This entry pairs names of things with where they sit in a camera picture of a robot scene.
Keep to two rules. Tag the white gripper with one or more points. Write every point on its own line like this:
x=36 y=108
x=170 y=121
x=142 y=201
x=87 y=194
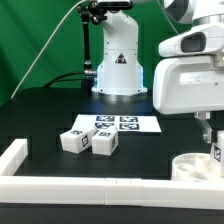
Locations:
x=190 y=78

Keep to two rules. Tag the white round stool seat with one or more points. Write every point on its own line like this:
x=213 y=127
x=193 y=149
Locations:
x=196 y=167

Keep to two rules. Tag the white marker sheet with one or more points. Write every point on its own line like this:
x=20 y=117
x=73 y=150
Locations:
x=126 y=123

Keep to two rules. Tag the white front fence wall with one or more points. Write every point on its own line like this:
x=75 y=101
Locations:
x=109 y=191

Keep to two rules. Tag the white fence wall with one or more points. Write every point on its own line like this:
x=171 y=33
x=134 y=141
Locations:
x=109 y=191
x=13 y=157

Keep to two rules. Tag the black camera on mount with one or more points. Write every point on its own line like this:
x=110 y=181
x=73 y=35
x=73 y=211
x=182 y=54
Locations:
x=113 y=4

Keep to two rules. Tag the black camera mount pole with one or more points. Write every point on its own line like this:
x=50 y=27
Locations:
x=90 y=13

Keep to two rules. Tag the white left fence wall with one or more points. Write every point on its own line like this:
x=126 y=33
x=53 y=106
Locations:
x=13 y=157

